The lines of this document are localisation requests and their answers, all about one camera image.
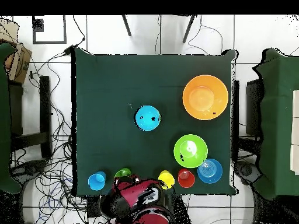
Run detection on green cup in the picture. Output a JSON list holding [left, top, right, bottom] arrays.
[[114, 167, 133, 179]]

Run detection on small cyan bowl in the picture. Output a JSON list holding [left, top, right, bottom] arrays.
[[134, 105, 161, 132]]

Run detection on large green bowl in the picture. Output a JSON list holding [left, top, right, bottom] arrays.
[[173, 134, 209, 169]]

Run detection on blue cup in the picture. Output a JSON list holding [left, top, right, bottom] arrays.
[[88, 171, 107, 191]]

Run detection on yellow cup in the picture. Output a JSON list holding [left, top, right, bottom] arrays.
[[158, 170, 175, 190]]

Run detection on black power strip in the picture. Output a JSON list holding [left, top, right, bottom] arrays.
[[86, 195, 102, 218]]

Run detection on red-orange cup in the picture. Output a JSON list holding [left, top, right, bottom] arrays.
[[177, 168, 196, 189]]

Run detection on large blue bowl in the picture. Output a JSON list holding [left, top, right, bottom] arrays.
[[197, 158, 223, 184]]

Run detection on grey base with black knob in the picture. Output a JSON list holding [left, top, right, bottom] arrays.
[[10, 159, 47, 178]]

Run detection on dark green tablecloth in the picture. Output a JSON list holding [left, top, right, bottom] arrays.
[[71, 47, 239, 197]]

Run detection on large orange bowl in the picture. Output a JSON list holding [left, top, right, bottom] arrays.
[[182, 74, 229, 121]]

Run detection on grey floor base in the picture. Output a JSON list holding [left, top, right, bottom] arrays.
[[234, 160, 262, 186]]

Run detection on green-clothed side table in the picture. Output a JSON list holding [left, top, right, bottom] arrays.
[[0, 43, 23, 194], [252, 48, 299, 201]]

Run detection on black power adapter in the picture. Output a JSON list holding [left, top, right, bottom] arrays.
[[63, 44, 75, 56]]

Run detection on black stand leg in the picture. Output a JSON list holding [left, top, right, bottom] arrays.
[[182, 15, 197, 44], [121, 15, 132, 37]]

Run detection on cardboard box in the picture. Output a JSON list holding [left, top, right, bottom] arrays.
[[0, 18, 33, 85]]

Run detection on white boxes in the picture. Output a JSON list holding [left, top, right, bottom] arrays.
[[290, 89, 299, 176]]

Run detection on tangled black floor cables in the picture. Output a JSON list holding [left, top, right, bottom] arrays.
[[10, 53, 122, 224]]

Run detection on black square floor frame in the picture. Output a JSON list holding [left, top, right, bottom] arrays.
[[32, 15, 67, 44]]

